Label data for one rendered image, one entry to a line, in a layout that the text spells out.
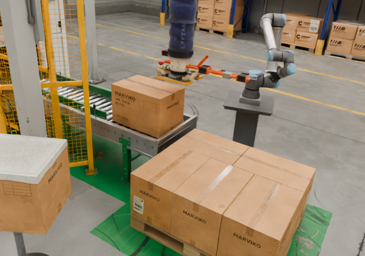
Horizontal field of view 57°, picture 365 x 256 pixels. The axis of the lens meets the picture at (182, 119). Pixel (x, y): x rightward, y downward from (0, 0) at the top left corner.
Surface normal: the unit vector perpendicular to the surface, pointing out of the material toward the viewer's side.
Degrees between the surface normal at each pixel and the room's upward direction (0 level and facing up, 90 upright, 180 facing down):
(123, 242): 0
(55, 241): 0
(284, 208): 0
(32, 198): 90
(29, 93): 90
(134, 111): 90
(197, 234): 90
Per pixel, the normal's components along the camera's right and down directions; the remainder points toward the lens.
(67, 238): 0.06, -0.90
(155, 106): -0.55, 0.33
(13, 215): -0.07, 0.42
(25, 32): 0.84, 0.27
